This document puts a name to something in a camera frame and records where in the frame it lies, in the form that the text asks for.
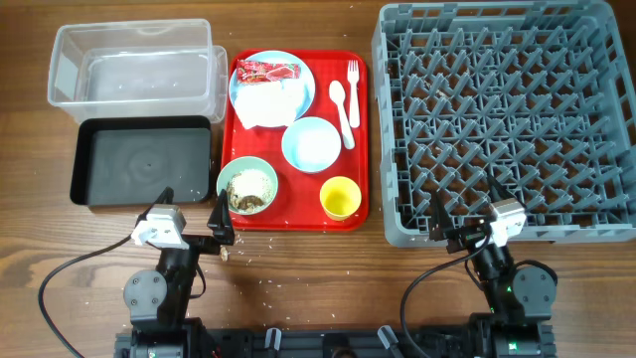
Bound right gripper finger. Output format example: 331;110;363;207
429;192;453;242
486;174;525;208

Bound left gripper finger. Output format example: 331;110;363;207
207;189;236;246
137;186;174;222

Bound rice and food scraps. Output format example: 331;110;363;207
227;169;274;214

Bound green bowl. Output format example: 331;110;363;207
217;156;278;216

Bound yellow cup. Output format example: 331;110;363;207
319;176;362;222

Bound light blue bowl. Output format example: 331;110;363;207
281;116;342;174

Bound white napkin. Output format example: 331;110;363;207
234;80;305;129

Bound red snack wrapper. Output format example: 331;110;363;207
237;60;301;85

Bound large light blue plate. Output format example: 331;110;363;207
229;50;316;119

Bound white plastic spoon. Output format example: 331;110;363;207
329;81;355;150

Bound pink plastic fork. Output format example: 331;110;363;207
347;60;361;128

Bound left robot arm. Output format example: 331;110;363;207
114;187;235;358

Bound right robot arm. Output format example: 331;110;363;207
430;175;557;357

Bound black food waste tray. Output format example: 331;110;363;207
70;115;212;207

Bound grey dishwasher rack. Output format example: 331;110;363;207
372;1;635;248

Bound clear plastic waste bin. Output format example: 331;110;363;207
47;19;229;123

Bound food scrap on table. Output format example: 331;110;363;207
220;247;230;262

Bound red serving tray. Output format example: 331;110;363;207
222;50;370;232

